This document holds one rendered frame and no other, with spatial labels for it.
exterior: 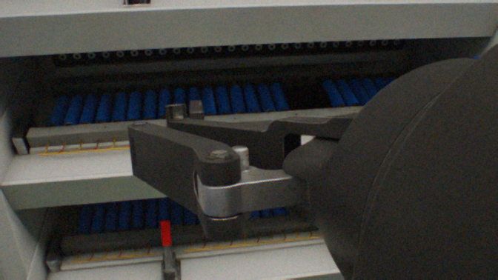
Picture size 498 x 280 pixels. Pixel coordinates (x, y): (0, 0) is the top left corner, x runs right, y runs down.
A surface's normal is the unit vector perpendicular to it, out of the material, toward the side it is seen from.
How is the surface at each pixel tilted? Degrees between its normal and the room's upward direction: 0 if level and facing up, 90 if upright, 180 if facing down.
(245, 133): 82
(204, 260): 18
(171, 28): 108
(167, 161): 85
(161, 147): 85
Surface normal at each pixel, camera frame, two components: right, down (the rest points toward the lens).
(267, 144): -0.66, 0.17
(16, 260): 0.15, 0.38
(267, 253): 0.03, -0.76
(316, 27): 0.15, 0.65
